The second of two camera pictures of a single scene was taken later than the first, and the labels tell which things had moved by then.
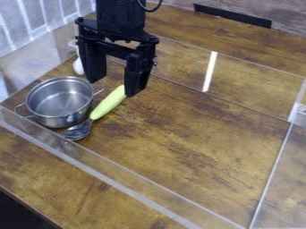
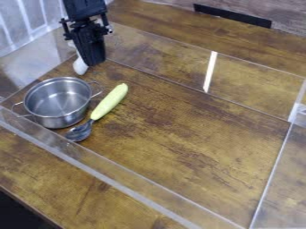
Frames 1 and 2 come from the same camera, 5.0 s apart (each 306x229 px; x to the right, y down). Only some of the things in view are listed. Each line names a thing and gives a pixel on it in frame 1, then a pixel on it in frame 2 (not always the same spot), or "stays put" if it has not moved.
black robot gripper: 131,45 -> 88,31
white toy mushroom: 77,65 stays put
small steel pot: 58,101 stays put
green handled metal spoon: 78,131 stays put
